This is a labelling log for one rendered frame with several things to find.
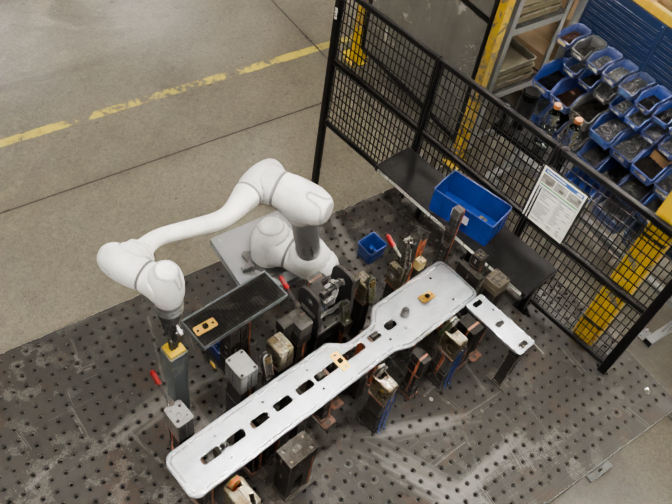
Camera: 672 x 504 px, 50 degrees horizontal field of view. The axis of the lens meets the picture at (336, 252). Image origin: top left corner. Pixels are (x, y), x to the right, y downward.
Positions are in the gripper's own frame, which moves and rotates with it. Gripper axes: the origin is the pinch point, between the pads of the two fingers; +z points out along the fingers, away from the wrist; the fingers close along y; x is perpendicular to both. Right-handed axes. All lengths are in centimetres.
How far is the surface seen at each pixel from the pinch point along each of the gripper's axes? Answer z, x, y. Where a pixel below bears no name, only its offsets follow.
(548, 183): -19, 150, 38
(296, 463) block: 16, 11, 54
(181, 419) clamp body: 12.9, -10.6, 19.5
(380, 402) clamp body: 25, 52, 53
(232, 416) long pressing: 19.0, 4.9, 26.8
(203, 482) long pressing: 18.9, -16.1, 39.5
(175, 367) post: 10.0, -2.1, 3.5
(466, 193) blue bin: 11, 146, 8
